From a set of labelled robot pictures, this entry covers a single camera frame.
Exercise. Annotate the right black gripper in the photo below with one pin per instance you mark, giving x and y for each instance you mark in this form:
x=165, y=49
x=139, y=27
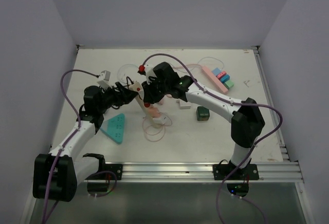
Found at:
x=149, y=96

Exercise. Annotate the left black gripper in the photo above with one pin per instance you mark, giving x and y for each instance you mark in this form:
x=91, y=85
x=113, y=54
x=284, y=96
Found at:
x=123, y=96

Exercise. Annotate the beige power strip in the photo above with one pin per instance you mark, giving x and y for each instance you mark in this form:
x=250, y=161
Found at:
x=136, y=86

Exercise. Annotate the white charger plug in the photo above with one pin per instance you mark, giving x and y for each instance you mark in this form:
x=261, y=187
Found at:
x=183, y=104

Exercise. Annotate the teal triangular socket adapter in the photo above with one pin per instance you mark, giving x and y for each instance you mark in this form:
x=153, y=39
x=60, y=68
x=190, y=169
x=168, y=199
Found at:
x=113, y=128

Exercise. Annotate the dark green cube plug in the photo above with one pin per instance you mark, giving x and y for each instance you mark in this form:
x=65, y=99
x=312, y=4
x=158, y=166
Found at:
x=202, y=113

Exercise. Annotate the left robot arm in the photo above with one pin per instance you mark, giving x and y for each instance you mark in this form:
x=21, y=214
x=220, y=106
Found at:
x=57, y=174

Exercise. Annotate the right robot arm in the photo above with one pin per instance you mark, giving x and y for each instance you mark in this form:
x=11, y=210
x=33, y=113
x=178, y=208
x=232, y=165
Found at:
x=245, y=117

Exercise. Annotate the pink plug on strip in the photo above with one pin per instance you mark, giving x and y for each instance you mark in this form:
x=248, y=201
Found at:
x=154, y=112

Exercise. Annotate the blue plug adapter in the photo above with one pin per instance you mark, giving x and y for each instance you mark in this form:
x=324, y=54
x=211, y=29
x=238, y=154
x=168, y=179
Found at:
x=216, y=71

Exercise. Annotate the pink plug adapter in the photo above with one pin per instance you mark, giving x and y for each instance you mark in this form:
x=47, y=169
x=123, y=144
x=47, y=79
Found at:
x=221, y=75

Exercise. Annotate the teal plug adapter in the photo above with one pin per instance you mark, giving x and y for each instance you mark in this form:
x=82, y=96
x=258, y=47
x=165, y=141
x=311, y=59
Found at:
x=224, y=78

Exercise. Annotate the mint green plug adapter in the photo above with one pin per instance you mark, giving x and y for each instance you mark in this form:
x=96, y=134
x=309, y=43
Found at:
x=228, y=84

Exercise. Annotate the white usb charger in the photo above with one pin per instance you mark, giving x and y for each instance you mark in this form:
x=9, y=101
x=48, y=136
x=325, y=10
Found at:
x=161, y=120

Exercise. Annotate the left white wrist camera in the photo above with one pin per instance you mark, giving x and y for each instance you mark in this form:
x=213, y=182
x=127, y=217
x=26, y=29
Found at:
x=103, y=79

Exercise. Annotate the aluminium front rail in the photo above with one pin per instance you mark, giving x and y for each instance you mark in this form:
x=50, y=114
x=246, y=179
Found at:
x=205, y=172

